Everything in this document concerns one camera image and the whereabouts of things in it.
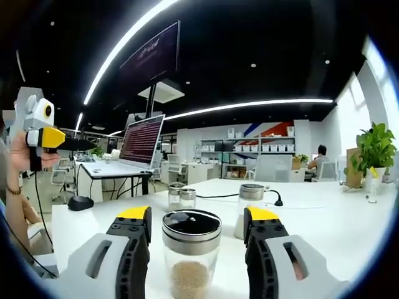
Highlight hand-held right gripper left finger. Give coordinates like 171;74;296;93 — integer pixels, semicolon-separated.
57;205;154;299

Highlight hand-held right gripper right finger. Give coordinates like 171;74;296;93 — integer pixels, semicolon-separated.
243;205;352;299

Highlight seasoning bottle brown granules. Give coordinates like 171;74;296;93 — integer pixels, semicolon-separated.
161;209;223;299

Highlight seasoning bottle pale tan powder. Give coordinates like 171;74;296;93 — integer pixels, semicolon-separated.
233;183;266;240

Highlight person's left hand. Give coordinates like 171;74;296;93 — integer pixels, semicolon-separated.
9;130;62;175

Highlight white desk black legs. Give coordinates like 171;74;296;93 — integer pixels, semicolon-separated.
77;160;154;200

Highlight long ceiling light strip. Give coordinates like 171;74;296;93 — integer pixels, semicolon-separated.
83;0;183;105
165;98;334;121

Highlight black computer mouse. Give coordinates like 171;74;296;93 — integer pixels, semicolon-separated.
67;195;95;211

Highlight silver open laptop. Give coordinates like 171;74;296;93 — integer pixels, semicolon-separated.
102;113;166;174

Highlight white mesh office chair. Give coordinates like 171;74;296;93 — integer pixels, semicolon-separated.
254;154;294;183

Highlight ceiling air conditioner unit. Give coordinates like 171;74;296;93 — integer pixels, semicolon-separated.
138;79;185;102

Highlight row of white storage bins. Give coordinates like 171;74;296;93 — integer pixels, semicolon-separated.
202;143;296;153

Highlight hanging dark screen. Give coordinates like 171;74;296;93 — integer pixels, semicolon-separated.
118;20;181;83

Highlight white storage shelf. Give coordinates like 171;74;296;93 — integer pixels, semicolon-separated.
199;126;296;181

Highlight brown paper bag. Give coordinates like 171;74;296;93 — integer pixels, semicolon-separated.
345;148;364;189

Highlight potted green plant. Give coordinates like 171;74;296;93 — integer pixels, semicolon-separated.
350;121;398;194

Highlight large bright window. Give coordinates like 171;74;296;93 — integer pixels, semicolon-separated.
336;37;399;144

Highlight black laptop power cable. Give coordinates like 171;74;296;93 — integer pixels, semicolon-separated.
195;189;284;208

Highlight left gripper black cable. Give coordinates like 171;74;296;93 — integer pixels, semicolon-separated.
32;170;60;278

